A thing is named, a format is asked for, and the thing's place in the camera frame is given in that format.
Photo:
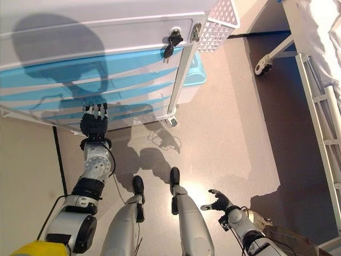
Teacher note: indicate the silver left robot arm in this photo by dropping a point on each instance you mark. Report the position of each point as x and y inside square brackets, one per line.
[96, 162]

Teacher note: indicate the white bedding sheet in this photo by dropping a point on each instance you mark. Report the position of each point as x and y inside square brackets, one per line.
[325, 32]

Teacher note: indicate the grey right robot leg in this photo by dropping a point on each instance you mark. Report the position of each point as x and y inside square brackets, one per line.
[191, 221]

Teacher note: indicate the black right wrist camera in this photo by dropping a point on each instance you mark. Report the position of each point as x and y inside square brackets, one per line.
[223, 221]

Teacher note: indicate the grey cart caster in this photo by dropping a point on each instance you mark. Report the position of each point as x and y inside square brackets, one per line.
[172, 122]

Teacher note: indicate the black key bunch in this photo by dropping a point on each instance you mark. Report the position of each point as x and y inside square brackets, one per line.
[173, 40]

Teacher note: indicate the teal white cart drawer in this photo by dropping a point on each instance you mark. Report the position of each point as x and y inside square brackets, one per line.
[133, 92]
[80, 69]

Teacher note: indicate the teal lidded waste bin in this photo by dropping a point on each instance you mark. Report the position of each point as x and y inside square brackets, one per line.
[194, 77]

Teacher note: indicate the white perforated side basket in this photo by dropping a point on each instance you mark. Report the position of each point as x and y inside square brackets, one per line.
[218, 26]

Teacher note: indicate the metal side latch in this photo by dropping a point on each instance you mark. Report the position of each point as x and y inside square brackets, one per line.
[195, 32]

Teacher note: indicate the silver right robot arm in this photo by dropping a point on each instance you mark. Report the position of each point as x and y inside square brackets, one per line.
[239, 221]

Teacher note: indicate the white medical cart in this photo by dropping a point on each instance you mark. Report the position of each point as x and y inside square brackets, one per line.
[80, 13]

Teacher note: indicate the white lockable cart drawer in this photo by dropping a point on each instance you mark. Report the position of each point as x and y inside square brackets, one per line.
[106, 34]

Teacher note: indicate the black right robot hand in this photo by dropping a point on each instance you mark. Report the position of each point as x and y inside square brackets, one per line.
[221, 204]

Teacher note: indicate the yellow shoulder cover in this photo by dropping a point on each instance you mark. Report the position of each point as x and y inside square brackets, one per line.
[40, 249]

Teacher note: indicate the white bed caster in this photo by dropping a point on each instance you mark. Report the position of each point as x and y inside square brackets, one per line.
[262, 66]

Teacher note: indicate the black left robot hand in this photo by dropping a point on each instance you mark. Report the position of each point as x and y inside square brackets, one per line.
[93, 125]

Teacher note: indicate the white hospital bed frame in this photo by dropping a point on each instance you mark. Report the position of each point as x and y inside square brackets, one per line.
[289, 16]

